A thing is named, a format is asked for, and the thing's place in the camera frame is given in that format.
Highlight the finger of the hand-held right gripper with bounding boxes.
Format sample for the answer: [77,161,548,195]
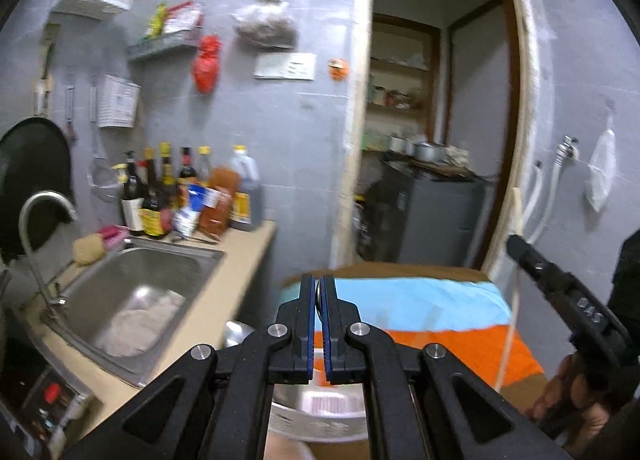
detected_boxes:
[506,234,632,367]

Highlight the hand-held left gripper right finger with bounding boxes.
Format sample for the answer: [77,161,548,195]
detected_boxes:
[321,274,572,460]

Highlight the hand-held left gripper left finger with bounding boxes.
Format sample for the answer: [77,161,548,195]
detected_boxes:
[60,274,318,460]

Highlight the wooden chopstick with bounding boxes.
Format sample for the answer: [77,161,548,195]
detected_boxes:
[495,187,525,392]

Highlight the white plastic utensil holder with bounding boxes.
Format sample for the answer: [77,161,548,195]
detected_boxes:
[223,320,371,446]

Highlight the person's right hand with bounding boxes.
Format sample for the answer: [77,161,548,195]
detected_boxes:
[530,354,616,441]

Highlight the beige kitchen countertop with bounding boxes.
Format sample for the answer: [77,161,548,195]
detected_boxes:
[22,219,279,443]

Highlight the striped blue orange brown cloth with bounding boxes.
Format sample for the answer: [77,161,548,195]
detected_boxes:
[281,262,547,421]

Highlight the white hanging plastic bag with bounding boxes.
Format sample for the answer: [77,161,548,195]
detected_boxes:
[584,129,618,214]

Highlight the grey cabinet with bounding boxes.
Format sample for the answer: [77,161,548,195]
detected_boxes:
[366,159,497,267]

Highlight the orange red packet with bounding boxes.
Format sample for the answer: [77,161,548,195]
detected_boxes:
[199,167,242,237]

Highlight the large oil jug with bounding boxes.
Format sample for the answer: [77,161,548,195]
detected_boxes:
[228,145,265,232]

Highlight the blue white packet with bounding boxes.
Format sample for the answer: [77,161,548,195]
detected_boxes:
[172,183,222,241]

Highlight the grey metal pot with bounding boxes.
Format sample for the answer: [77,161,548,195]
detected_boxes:
[412,142,447,165]

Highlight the white cloth in sink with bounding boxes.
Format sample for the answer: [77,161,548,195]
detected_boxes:
[94,289,186,359]

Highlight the steel sink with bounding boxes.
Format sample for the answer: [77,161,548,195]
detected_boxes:
[42,245,226,389]

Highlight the small metal pot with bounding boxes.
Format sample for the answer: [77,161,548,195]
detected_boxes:
[388,134,415,157]

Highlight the dark bottle yellow label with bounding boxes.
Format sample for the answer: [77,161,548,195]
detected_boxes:
[140,148,169,240]

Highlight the yellow cap clear bottle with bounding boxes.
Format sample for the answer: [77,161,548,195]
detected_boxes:
[197,145,214,187]

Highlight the red cap dark bottle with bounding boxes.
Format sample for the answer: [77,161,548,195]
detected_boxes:
[177,146,199,191]

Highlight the yellow cap sauce bottle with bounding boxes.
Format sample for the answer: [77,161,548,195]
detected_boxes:
[158,142,179,211]

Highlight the pink brush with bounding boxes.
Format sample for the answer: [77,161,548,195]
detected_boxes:
[97,224,129,247]

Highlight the wooden pantry shelf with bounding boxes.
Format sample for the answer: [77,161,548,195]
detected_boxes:
[367,14,442,153]

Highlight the yellow sponge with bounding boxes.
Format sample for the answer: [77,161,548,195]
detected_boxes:
[72,233,107,267]

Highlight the appliance with red knob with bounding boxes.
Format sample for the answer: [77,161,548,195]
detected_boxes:
[19,364,97,447]

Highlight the red plastic bag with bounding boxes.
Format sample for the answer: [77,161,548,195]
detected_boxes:
[192,34,223,94]

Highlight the steel faucet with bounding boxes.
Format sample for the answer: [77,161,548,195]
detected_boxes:
[18,191,79,321]

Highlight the clear bag of goods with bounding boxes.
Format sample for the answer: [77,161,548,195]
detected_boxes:
[232,0,299,49]

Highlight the black round pan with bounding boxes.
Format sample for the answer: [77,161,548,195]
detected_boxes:
[0,117,72,261]

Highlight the white hose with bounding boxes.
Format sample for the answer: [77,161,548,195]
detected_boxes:
[519,164,562,247]

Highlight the wall water tap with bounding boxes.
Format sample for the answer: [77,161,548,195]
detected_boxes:
[555,135,582,167]

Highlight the pale door frame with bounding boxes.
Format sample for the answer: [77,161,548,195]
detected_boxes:
[329,0,552,283]

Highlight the hanging wire strainer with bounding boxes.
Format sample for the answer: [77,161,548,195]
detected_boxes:
[88,86,124,201]

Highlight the white wall socket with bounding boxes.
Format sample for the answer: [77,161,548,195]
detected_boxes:
[253,52,318,81]

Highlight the white wall basket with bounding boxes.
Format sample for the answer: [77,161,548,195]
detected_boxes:
[96,74,142,129]

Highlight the wire wall shelf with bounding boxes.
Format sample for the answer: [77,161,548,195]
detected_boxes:
[125,2,206,63]

